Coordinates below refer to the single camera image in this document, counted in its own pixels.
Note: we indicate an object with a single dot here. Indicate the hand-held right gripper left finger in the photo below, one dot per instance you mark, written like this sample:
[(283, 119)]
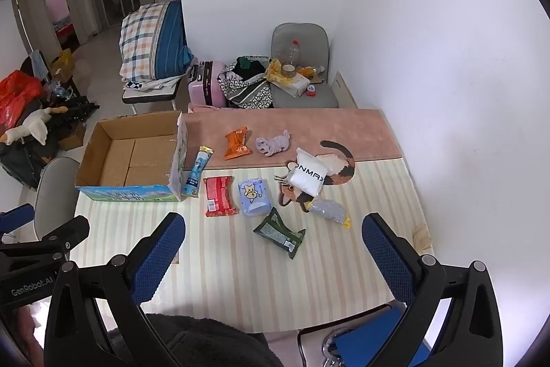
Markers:
[(159, 259)]

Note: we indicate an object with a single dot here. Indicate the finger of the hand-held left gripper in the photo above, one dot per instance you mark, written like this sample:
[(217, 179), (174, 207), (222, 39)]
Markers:
[(64, 233), (17, 217)]

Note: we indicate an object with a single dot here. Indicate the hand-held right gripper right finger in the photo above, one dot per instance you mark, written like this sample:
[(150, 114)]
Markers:
[(386, 259)]

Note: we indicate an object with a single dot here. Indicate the red snack packet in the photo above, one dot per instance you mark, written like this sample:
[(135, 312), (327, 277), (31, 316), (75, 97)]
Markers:
[(219, 195)]

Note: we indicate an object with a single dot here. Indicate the blue tube snack packet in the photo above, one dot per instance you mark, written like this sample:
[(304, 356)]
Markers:
[(195, 173)]

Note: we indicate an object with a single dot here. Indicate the cardboard box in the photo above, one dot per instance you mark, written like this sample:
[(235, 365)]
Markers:
[(129, 160)]

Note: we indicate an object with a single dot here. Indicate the green snack packet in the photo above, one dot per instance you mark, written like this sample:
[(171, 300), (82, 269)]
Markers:
[(277, 231)]

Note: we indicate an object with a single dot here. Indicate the blue tissue pack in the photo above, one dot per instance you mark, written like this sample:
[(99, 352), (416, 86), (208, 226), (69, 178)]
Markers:
[(254, 197)]

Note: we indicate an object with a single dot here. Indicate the white pillow packet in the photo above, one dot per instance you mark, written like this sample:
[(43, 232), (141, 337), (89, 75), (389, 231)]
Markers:
[(306, 173)]

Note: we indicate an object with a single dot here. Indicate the orange snack packet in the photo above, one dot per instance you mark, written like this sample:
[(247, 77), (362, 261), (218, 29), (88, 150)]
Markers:
[(236, 143)]

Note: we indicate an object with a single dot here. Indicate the grey round chair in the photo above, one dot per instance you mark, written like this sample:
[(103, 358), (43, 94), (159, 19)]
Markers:
[(53, 190)]

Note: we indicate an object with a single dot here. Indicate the dark bag pile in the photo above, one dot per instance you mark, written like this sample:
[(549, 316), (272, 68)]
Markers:
[(21, 163)]

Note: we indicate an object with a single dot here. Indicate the blue chair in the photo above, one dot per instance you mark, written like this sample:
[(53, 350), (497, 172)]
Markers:
[(369, 332)]

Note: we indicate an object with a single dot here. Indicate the dark fleece clothing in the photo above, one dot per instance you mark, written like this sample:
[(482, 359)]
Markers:
[(202, 341)]

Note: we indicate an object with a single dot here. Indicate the white goose plush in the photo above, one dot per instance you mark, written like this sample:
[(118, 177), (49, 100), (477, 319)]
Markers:
[(36, 124)]

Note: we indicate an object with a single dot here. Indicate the red plastic bag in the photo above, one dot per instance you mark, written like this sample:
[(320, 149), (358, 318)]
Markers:
[(17, 94)]

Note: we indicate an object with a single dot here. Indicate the black tripod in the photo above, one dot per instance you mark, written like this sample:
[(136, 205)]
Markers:
[(77, 109)]

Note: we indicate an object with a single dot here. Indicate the pink folded cloth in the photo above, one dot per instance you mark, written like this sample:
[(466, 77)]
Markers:
[(206, 108)]

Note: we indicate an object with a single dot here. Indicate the yellow bag on carton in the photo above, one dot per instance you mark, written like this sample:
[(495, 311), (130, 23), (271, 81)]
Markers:
[(62, 64)]

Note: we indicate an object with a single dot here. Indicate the white bench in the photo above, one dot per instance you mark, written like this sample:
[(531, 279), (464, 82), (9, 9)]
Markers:
[(150, 94)]

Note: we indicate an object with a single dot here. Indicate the white leaning board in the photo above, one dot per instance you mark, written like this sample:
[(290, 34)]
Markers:
[(346, 92)]

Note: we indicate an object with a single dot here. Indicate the pink suitcase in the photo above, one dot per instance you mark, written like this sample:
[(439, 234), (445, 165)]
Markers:
[(206, 85)]

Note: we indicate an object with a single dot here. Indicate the small red box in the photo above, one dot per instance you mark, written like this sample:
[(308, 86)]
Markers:
[(311, 91)]

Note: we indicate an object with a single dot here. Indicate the patterned fabric bag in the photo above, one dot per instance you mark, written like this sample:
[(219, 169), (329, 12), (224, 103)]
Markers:
[(247, 92)]

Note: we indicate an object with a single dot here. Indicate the white tissue box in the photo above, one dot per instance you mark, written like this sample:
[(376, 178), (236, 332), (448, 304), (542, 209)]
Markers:
[(294, 85)]

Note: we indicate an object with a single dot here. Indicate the small orange packet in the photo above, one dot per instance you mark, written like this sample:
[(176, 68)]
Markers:
[(306, 71)]

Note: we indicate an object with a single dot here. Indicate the folded plaid quilt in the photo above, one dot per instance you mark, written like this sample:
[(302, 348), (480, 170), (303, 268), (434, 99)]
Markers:
[(146, 40)]

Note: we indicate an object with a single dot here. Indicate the tape roll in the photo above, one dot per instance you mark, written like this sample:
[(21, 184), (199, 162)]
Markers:
[(288, 70)]

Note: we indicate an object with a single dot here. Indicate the yellow plastic bag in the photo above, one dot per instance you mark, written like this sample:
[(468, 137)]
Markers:
[(275, 72)]

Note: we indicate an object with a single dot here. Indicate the clear plastic bottle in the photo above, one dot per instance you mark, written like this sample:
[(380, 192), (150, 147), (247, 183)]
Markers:
[(294, 53)]

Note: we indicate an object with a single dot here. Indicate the grey cushioned chair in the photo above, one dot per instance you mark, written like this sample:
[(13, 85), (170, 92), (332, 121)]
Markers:
[(300, 34)]

